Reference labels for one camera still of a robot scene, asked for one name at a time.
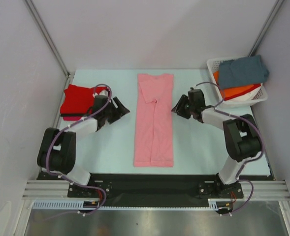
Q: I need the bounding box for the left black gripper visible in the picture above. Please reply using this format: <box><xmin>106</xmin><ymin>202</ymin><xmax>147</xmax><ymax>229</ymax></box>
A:
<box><xmin>103</xmin><ymin>97</ymin><xmax>129</xmax><ymax>124</ymax></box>

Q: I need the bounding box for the pink t shirt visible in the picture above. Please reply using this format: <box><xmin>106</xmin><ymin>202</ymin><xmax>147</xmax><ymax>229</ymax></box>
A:
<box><xmin>133</xmin><ymin>73</ymin><xmax>174</xmax><ymax>168</ymax></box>

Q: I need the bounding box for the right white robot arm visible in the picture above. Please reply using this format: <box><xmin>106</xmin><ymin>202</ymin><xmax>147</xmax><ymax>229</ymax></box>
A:
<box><xmin>171</xmin><ymin>88</ymin><xmax>264</xmax><ymax>198</ymax></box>

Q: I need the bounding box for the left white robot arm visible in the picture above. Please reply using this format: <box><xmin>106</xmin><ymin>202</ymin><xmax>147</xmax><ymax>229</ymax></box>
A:
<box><xmin>37</xmin><ymin>95</ymin><xmax>130</xmax><ymax>197</ymax></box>

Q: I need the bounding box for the folded red t shirt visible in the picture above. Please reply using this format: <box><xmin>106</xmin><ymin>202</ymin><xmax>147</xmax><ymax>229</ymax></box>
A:
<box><xmin>60</xmin><ymin>84</ymin><xmax>95</xmax><ymax>114</ymax></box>

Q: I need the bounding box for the orange t shirt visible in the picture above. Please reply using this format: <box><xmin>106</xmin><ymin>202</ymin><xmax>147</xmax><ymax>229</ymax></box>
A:
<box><xmin>220</xmin><ymin>84</ymin><xmax>261</xmax><ymax>101</ymax></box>

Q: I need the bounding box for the folded magenta t shirt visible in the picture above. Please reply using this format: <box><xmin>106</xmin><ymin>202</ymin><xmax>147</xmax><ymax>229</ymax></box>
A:
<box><xmin>62</xmin><ymin>117</ymin><xmax>81</xmax><ymax>121</ymax></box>

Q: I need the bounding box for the white plastic basket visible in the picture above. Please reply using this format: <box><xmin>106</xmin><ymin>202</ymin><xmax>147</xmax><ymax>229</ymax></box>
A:
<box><xmin>206</xmin><ymin>56</ymin><xmax>268</xmax><ymax>108</ymax></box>

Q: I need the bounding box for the white t shirt in basket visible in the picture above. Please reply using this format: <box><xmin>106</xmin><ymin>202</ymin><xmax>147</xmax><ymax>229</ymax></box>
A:
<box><xmin>228</xmin><ymin>88</ymin><xmax>260</xmax><ymax>102</ymax></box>

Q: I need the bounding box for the red t shirt in basket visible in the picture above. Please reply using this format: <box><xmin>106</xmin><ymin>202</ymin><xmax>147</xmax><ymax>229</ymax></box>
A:
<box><xmin>220</xmin><ymin>84</ymin><xmax>261</xmax><ymax>101</ymax></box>

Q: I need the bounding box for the grey blue t shirt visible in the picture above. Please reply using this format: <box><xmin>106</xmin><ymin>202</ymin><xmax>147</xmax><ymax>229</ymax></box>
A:
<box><xmin>218</xmin><ymin>55</ymin><xmax>269</xmax><ymax>89</ymax></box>

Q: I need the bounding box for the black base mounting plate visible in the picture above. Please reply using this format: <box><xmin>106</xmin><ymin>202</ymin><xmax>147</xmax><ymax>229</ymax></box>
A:
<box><xmin>36</xmin><ymin>172</ymin><xmax>275</xmax><ymax>207</ymax></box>

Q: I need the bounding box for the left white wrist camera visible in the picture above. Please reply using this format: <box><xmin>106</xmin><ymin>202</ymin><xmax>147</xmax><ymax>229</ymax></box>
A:
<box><xmin>93</xmin><ymin>87</ymin><xmax>109</xmax><ymax>97</ymax></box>

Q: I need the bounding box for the left aluminium corner post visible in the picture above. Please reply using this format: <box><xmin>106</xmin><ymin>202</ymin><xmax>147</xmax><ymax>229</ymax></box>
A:
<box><xmin>23</xmin><ymin>0</ymin><xmax>70</xmax><ymax>78</ymax></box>

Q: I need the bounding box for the aluminium corner post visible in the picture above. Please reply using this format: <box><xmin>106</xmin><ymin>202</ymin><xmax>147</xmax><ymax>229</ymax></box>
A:
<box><xmin>23</xmin><ymin>0</ymin><xmax>70</xmax><ymax>78</ymax></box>
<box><xmin>248</xmin><ymin>0</ymin><xmax>286</xmax><ymax>57</ymax></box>

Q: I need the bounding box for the white slotted cable duct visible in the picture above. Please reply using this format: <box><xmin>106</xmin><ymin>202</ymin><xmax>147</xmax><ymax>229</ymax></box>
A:
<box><xmin>32</xmin><ymin>200</ymin><xmax>232</xmax><ymax>211</ymax></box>

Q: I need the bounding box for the right aluminium corner post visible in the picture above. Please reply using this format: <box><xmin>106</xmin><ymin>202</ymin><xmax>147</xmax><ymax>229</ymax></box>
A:
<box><xmin>248</xmin><ymin>0</ymin><xmax>286</xmax><ymax>57</ymax></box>

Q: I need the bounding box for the aluminium front frame rail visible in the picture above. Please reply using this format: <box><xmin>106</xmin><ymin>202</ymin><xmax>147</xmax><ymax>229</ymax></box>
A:
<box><xmin>22</xmin><ymin>180</ymin><xmax>290</xmax><ymax>201</ymax></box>

